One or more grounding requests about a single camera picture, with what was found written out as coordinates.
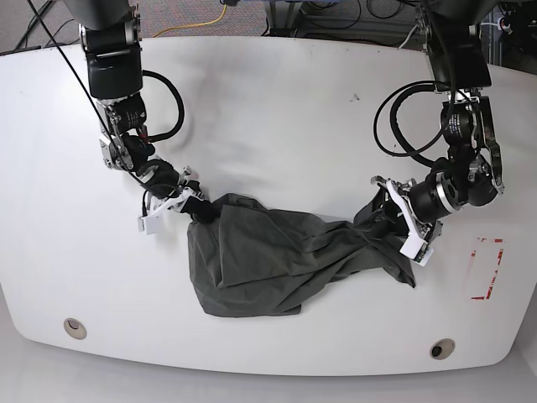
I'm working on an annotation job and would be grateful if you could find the left table cable grommet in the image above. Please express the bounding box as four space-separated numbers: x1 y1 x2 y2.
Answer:
64 318 87 340

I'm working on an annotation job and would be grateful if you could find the right table cable grommet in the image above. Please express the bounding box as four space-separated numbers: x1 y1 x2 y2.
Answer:
430 338 456 360

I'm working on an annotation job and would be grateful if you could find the table cable grommet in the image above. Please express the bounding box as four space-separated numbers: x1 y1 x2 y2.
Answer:
430 338 456 360
64 318 87 340

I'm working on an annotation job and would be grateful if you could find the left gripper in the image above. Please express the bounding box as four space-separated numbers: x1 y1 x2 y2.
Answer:
371 175 445 248

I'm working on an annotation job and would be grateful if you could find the dark grey t-shirt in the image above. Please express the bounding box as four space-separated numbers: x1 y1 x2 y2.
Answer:
187 191 416 318

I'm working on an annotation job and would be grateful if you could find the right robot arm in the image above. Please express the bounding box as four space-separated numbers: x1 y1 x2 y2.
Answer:
65 1 218 223

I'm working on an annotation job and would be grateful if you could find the red tape rectangle marking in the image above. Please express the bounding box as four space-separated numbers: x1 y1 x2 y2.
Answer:
465 238 505 301

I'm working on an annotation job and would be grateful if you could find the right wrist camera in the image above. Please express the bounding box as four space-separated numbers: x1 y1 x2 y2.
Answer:
138 216 164 235

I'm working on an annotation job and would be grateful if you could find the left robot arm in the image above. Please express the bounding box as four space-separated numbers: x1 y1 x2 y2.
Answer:
373 1 504 250

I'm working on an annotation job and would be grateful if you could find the yellow cable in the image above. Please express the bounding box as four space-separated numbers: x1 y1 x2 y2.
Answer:
151 0 230 39

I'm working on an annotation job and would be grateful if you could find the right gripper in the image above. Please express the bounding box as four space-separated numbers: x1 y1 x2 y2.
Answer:
142 165 218 222

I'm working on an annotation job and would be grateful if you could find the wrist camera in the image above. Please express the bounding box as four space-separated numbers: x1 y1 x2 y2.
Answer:
138 216 164 235
399 236 434 267

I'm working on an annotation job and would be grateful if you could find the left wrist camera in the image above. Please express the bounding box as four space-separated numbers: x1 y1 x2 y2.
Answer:
399 236 434 267

